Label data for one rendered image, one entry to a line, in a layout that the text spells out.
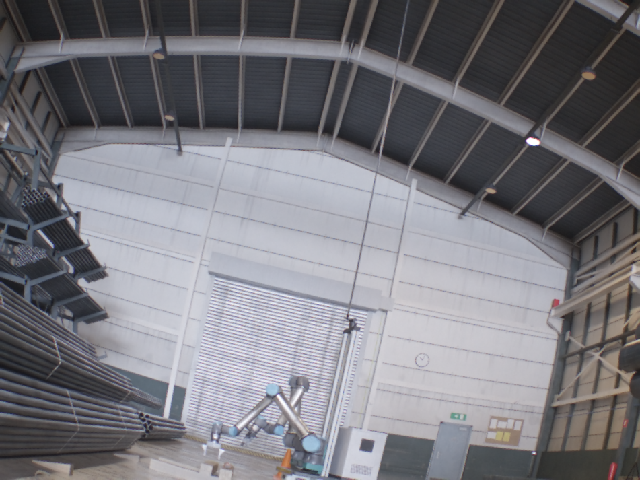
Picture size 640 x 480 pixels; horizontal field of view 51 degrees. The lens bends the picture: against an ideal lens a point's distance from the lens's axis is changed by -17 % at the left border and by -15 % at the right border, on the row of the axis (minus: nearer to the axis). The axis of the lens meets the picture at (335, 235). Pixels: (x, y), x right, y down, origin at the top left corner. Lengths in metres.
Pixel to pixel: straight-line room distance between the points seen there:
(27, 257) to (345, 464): 6.98
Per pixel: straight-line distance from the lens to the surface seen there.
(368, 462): 6.83
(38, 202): 12.18
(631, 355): 3.66
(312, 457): 6.65
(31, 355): 4.15
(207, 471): 6.31
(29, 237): 13.10
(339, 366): 7.13
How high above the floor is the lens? 0.55
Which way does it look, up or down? 16 degrees up
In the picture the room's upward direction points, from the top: 12 degrees clockwise
